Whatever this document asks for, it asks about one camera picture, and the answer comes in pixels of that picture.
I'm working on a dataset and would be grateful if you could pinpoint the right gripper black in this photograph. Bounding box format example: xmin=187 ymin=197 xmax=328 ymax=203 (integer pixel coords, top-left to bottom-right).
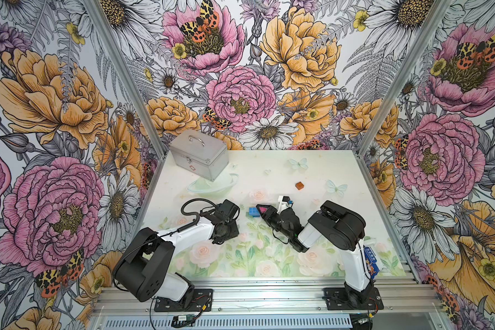
xmin=256 ymin=205 xmax=292 ymax=239

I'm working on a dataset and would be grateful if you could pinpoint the dark blue lego brick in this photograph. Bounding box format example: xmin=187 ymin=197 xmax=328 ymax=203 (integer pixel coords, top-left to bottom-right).
xmin=248 ymin=207 xmax=261 ymax=218

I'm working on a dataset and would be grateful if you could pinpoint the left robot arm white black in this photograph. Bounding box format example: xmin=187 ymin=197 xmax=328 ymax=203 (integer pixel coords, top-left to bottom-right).
xmin=112 ymin=198 xmax=240 ymax=309

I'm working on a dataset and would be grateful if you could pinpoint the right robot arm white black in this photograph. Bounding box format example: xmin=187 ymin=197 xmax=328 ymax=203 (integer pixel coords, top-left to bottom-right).
xmin=256 ymin=200 xmax=382 ymax=311

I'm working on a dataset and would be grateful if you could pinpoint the blue card packet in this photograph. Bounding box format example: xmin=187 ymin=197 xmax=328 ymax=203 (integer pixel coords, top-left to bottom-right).
xmin=363 ymin=246 xmax=383 ymax=279

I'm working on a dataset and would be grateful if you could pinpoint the small green circuit board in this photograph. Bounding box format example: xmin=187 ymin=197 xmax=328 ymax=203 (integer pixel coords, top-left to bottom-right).
xmin=172 ymin=315 xmax=193 ymax=326

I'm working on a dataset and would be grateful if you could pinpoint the silver metal box with handle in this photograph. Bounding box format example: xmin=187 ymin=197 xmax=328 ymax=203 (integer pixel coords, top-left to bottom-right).
xmin=169 ymin=130 xmax=229 ymax=181

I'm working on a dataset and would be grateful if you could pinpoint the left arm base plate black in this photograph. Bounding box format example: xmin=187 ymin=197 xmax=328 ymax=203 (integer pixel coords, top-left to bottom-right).
xmin=153 ymin=288 xmax=214 ymax=312

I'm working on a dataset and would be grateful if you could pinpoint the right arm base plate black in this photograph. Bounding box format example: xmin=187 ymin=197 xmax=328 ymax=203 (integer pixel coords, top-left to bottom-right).
xmin=323 ymin=287 xmax=384 ymax=312

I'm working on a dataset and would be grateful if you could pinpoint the aluminium rail frame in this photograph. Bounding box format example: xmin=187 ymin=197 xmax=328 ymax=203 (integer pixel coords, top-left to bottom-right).
xmin=93 ymin=277 xmax=441 ymax=316

